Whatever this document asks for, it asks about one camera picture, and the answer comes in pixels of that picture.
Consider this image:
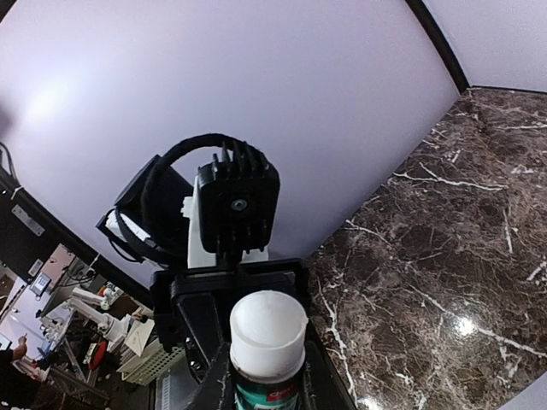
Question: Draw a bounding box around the green glue stick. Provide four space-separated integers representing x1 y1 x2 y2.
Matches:
230 290 309 409

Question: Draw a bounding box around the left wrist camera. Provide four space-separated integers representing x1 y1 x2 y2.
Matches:
181 141 280 269

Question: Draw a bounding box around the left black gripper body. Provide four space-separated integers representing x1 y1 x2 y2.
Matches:
150 259 310 383

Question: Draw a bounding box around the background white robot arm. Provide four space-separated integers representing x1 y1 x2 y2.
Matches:
36 286 205 387

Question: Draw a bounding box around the left black frame post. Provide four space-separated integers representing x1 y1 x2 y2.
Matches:
404 0 470 94

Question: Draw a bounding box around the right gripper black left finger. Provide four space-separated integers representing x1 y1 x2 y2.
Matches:
184 343 233 410

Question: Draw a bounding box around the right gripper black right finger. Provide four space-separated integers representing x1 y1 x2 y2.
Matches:
303 328 356 410

